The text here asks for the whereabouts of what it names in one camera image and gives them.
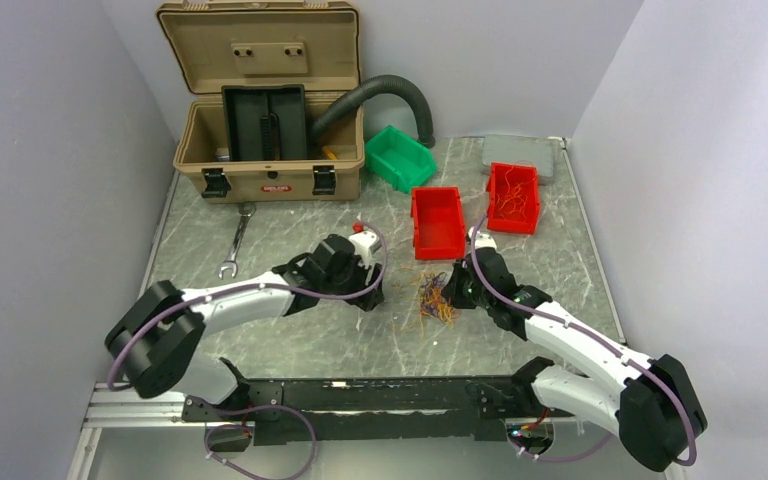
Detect multicolour wire pile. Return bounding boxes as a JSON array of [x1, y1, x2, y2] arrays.
[[393, 264, 461, 333]]

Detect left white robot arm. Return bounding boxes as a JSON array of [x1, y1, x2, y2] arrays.
[[104, 229, 387, 420]]

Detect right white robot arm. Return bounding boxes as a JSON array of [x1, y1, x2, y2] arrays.
[[442, 247, 708, 472]]

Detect left red plastic bin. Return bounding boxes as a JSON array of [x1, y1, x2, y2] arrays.
[[411, 186, 466, 261]]

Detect red plastic bin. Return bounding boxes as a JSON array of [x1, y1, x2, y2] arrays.
[[486, 163, 541, 235], [411, 186, 466, 261]]

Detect right red plastic bin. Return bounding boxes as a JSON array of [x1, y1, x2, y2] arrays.
[[486, 163, 541, 235]]

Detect silver combination wrench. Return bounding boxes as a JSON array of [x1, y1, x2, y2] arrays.
[[217, 202, 256, 279]]

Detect green plastic bin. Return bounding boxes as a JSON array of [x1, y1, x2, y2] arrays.
[[365, 126, 437, 194]]

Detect black toolbox tray insert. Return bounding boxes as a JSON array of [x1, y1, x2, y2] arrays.
[[221, 84, 308, 162]]

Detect tan plastic toolbox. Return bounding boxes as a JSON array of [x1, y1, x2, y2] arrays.
[[156, 1, 364, 204]]

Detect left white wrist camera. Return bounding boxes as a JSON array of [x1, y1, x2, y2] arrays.
[[348, 222, 381, 269]]

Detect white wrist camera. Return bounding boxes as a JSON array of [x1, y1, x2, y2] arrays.
[[469, 227, 497, 252], [348, 222, 381, 269]]

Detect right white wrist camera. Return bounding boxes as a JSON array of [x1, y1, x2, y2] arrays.
[[469, 227, 497, 252]]

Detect orange wires in right bin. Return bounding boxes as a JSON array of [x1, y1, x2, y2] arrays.
[[493, 168, 536, 223]]

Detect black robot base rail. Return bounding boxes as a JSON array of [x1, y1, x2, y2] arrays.
[[182, 375, 546, 446]]

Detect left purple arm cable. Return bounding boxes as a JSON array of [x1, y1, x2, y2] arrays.
[[105, 221, 391, 480]]

